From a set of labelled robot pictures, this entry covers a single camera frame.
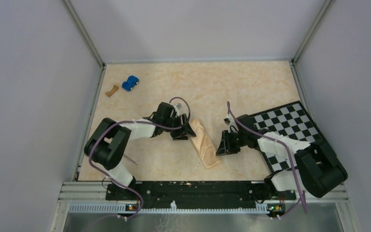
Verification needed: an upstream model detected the small brown wooden piece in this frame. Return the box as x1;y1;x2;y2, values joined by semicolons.
105;85;119;98

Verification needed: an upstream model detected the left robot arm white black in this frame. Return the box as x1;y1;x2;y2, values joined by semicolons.
84;102;197;200

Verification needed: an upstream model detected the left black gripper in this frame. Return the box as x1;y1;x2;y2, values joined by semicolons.
163;113;196;140

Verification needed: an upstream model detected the orange cloth napkin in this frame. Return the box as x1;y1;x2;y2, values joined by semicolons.
189;119;222;169

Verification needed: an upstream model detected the blue toy car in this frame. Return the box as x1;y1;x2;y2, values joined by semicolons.
122;75;139;91

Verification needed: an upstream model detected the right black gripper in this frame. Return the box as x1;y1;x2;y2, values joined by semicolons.
216;130;247;156

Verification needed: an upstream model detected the aluminium front rail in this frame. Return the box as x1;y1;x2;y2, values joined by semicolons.
57;181;349;215

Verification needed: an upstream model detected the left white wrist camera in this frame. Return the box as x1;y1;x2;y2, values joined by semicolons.
171;103;183;116

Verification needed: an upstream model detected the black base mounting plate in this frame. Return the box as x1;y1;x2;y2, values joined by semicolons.
105;181;297;209

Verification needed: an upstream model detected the black white checkerboard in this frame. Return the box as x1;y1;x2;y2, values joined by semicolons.
248;101;330;174

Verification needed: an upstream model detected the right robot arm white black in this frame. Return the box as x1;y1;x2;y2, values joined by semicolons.
216;115;348;199

